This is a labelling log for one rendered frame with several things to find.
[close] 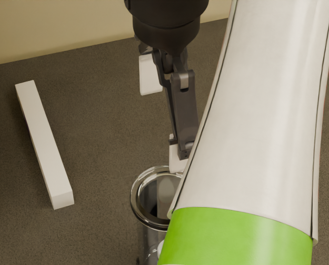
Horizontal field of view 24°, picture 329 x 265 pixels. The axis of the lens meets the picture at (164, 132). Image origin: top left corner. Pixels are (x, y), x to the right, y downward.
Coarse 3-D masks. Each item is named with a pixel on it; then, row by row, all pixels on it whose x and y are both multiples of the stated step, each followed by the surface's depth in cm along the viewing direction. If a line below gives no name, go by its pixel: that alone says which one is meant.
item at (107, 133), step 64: (0, 64) 157; (64, 64) 157; (128, 64) 157; (192, 64) 157; (0, 128) 146; (64, 128) 146; (128, 128) 146; (0, 192) 137; (128, 192) 137; (320, 192) 137; (0, 256) 129; (64, 256) 129; (128, 256) 129; (320, 256) 129
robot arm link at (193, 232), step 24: (192, 216) 57; (216, 216) 55; (240, 216) 55; (168, 240) 58; (192, 240) 55; (216, 240) 55; (240, 240) 54; (264, 240) 54; (288, 240) 55; (168, 264) 56; (192, 264) 55; (216, 264) 54; (240, 264) 54; (264, 264) 54; (288, 264) 55
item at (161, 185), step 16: (144, 176) 111; (160, 176) 113; (176, 176) 113; (144, 192) 113; (160, 192) 116; (144, 208) 116; (160, 208) 119; (160, 224) 106; (144, 240) 113; (160, 240) 111; (144, 256) 117
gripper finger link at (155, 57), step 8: (184, 48) 87; (152, 56) 87; (160, 56) 86; (160, 64) 86; (160, 72) 87; (160, 80) 87; (168, 80) 87; (168, 88) 87; (168, 96) 87; (168, 104) 88; (176, 136) 88
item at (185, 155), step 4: (192, 140) 87; (188, 144) 87; (192, 144) 87; (188, 148) 87; (180, 152) 90; (184, 152) 90; (188, 152) 91; (180, 156) 91; (184, 156) 91; (188, 156) 91
